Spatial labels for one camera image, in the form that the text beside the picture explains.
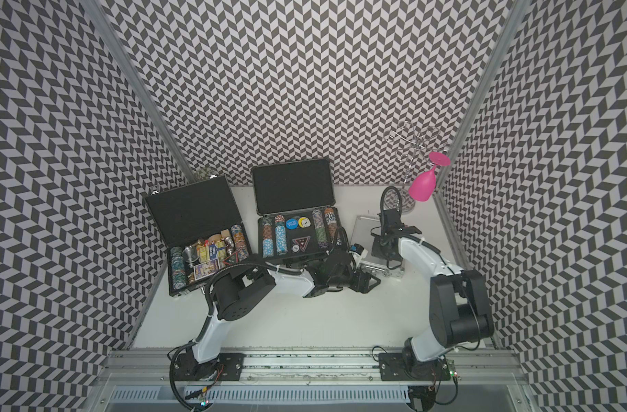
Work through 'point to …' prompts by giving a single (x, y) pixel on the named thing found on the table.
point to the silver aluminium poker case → (362, 237)
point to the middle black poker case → (296, 202)
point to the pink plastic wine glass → (423, 185)
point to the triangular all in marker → (301, 242)
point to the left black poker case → (202, 227)
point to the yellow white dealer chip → (304, 222)
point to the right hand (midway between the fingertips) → (381, 256)
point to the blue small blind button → (291, 223)
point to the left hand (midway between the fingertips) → (373, 281)
